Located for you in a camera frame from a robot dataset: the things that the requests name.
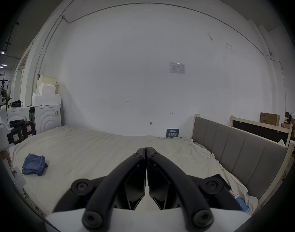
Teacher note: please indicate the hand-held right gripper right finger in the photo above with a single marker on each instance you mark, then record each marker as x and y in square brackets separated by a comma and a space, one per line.
[186, 190]

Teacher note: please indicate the brown carton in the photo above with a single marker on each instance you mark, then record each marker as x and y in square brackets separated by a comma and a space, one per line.
[269, 120]

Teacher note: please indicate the bed with beige sheet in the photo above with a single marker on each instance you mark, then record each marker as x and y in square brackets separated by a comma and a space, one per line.
[89, 151]

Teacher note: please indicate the small blue sign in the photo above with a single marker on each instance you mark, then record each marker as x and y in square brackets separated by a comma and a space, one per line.
[173, 133]

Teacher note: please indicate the grey padded headboard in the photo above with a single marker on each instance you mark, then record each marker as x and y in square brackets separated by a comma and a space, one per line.
[237, 151]

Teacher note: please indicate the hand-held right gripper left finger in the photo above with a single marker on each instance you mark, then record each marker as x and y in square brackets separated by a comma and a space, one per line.
[106, 190]

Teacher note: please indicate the dark blue garment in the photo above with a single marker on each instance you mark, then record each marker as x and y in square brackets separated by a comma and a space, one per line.
[33, 165]

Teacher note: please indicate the white paper notice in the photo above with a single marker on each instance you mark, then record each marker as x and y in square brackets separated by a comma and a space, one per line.
[177, 68]

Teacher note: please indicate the phone with blue case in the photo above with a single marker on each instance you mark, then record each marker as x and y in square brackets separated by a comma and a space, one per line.
[241, 203]

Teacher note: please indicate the white washing machine with black bag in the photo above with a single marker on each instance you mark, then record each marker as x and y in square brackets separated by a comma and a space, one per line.
[18, 113]

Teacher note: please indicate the white washing machine with foam boxes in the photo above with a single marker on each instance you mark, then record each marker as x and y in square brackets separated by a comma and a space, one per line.
[46, 119]

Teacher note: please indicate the wooden frame with black panel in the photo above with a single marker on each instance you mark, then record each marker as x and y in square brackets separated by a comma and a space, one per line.
[258, 130]

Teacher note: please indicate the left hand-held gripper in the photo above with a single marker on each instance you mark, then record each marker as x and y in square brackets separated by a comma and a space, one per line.
[1, 136]

